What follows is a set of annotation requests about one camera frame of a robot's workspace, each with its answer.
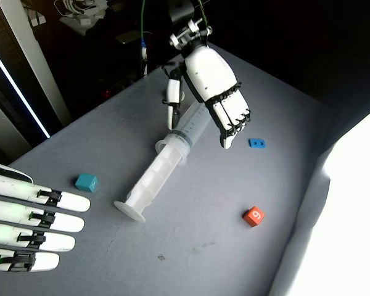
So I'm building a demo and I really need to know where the large clear plastic syringe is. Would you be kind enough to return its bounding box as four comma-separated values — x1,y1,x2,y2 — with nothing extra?
113,101,212,223

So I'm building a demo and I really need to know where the teal cube block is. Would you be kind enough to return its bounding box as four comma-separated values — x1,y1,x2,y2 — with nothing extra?
75,173,99,194

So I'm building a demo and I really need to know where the white light strip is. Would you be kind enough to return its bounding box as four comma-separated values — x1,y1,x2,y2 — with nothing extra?
0,39,51,139

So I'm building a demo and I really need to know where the grey table cloth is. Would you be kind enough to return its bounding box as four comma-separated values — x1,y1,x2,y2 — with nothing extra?
0,41,332,296

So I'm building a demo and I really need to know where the orange cube with number nine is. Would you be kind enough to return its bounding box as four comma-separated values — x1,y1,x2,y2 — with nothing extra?
242,206,265,228

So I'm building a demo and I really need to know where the white upright post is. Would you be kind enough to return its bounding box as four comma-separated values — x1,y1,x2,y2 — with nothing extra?
0,0,72,126

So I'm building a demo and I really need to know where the pile of white cables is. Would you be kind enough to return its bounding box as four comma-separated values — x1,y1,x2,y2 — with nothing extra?
54,0,109,35

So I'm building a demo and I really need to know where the green cable with blue connector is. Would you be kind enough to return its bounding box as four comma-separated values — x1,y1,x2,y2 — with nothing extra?
139,0,149,76

